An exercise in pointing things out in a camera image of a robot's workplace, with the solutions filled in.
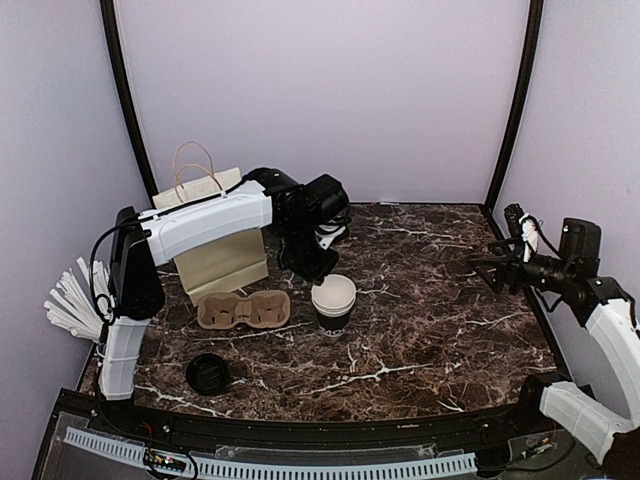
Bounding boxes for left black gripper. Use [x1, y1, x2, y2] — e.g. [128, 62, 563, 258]
[279, 219, 341, 285]

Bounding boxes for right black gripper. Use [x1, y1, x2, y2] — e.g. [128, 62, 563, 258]
[471, 237, 575, 296]

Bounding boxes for black paper coffee cup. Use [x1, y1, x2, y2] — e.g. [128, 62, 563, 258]
[311, 274, 357, 338]

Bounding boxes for brown cardboard cup carrier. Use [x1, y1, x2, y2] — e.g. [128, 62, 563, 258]
[197, 290, 291, 330]

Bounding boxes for cream paper bag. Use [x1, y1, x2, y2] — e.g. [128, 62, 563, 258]
[152, 140, 269, 305]

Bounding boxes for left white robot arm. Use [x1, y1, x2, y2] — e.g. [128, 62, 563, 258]
[90, 168, 349, 436]

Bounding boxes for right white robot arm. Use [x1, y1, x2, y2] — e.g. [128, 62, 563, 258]
[469, 225, 639, 465]

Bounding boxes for black plastic cup lid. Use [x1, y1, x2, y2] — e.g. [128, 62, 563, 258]
[185, 353, 230, 396]

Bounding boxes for white cup with straws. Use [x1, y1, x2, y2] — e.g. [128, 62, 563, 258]
[43, 257, 114, 343]

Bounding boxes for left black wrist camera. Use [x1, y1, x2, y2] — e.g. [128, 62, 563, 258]
[305, 174, 349, 223]

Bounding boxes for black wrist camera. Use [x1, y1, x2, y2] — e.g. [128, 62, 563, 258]
[559, 217, 602, 261]
[305, 174, 349, 223]

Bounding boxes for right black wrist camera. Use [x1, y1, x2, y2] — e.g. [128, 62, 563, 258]
[559, 217, 602, 261]

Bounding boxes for white slotted cable duct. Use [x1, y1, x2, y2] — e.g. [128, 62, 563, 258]
[62, 427, 478, 479]

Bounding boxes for right black frame post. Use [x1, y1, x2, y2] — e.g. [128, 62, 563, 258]
[483, 0, 544, 215]

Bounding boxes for black frame post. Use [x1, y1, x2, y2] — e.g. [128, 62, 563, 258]
[483, 0, 544, 215]
[99, 0, 159, 201]

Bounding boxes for left black frame post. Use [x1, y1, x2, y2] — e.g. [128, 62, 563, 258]
[99, 0, 159, 201]

